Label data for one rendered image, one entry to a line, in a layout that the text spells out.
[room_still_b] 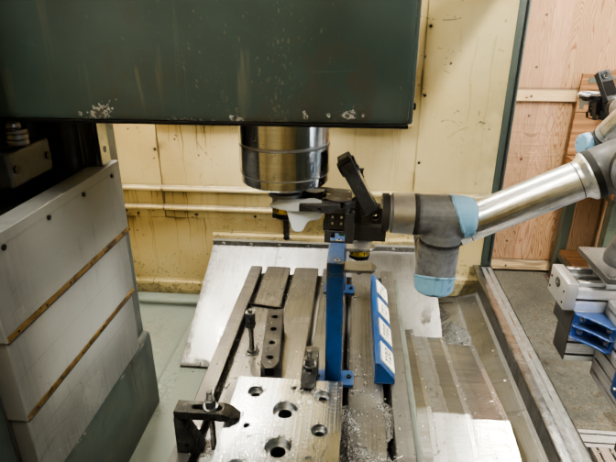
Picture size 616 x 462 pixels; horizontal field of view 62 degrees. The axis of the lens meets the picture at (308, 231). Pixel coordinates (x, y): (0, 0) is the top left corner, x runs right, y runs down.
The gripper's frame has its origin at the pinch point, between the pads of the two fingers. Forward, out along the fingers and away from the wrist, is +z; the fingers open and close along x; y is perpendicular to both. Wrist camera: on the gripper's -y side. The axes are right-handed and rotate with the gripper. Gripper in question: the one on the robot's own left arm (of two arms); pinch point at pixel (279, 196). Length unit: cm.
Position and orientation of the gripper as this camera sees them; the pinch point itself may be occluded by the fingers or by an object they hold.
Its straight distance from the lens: 94.1
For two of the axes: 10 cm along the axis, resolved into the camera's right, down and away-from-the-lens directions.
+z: -10.0, -0.5, 0.7
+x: 0.9, -3.9, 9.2
